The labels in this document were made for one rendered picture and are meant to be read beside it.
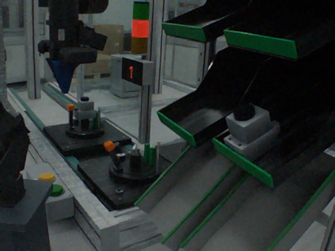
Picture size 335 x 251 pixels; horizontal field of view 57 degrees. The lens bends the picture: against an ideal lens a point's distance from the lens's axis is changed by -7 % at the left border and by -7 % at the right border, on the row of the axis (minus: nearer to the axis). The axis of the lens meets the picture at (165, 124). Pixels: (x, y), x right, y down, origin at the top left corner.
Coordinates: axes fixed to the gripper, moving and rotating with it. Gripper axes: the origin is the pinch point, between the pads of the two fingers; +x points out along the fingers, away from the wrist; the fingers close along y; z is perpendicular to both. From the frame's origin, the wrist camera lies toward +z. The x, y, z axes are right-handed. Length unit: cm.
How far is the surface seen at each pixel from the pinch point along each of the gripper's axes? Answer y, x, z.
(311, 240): -34, 40, 50
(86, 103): 36.6, 18.0, 19.5
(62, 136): 37.9, 28.8, 10.8
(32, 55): 110, 11, 19
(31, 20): 111, -6, 20
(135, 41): 22.8, -3.7, 29.6
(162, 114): -15.5, 5.2, 13.2
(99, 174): 8.3, 28.6, 10.8
